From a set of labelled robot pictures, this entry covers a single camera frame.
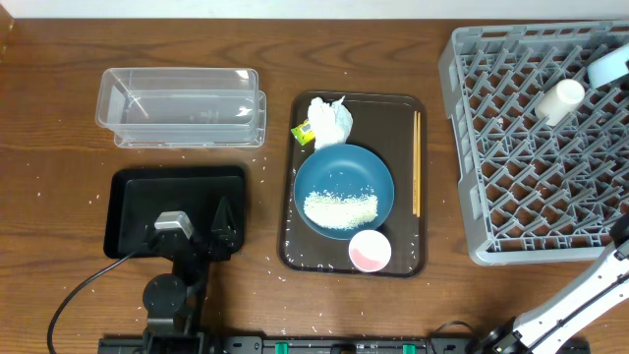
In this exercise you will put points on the yellow green wrapper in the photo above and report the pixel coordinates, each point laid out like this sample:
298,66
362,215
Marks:
303,133

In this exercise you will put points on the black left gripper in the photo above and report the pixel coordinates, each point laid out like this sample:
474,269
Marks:
195,241

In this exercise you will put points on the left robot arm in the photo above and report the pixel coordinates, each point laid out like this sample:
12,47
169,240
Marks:
174,300

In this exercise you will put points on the pile of white rice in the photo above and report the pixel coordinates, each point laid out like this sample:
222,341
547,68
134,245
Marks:
332,211

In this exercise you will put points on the dark brown serving tray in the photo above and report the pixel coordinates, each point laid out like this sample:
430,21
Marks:
384,125

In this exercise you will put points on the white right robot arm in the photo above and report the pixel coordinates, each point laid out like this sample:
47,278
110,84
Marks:
548,327

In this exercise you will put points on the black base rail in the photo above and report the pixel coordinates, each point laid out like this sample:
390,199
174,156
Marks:
257,345

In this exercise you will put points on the black waste bin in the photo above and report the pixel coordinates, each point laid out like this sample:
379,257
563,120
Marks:
139,195

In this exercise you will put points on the dark blue plate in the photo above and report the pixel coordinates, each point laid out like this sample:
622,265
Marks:
344,170

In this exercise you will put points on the clear plastic bin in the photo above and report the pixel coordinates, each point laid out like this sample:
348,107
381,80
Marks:
179,107

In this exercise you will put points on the small pink dish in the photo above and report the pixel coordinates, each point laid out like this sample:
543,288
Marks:
369,251

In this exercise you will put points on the white napkin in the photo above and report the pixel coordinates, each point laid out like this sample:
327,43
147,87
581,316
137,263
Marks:
331,123

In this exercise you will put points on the light blue bowl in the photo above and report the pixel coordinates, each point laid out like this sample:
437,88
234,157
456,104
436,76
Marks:
609,67

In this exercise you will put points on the grey dishwasher rack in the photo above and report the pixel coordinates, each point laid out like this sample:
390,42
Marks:
532,193

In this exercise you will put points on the wooden chopstick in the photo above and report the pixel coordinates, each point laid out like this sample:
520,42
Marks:
419,158
416,188

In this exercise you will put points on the cream plastic cup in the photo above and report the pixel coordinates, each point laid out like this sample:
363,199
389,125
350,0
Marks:
562,99

